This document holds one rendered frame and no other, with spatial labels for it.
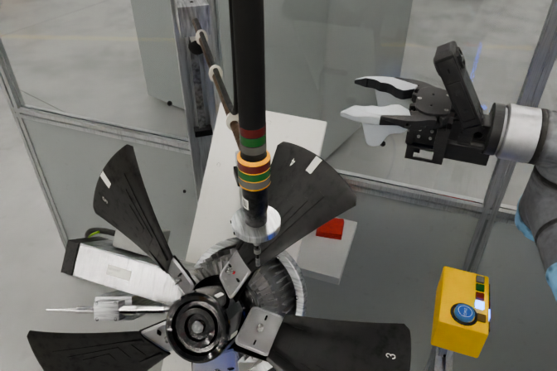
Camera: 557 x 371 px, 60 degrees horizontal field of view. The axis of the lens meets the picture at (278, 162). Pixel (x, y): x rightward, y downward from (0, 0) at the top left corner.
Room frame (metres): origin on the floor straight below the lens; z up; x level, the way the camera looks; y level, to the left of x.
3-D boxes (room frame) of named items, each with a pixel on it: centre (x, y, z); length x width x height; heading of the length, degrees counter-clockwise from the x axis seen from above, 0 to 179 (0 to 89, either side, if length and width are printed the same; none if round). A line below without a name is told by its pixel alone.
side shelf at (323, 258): (1.06, -0.04, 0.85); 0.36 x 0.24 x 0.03; 71
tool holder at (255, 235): (0.51, 0.03, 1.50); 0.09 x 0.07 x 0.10; 16
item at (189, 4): (1.10, 0.20, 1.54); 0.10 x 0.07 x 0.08; 16
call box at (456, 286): (0.66, -0.41, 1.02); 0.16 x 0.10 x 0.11; 161
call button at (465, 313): (0.62, -0.39, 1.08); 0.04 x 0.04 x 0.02
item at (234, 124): (0.79, 0.11, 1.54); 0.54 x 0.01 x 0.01; 16
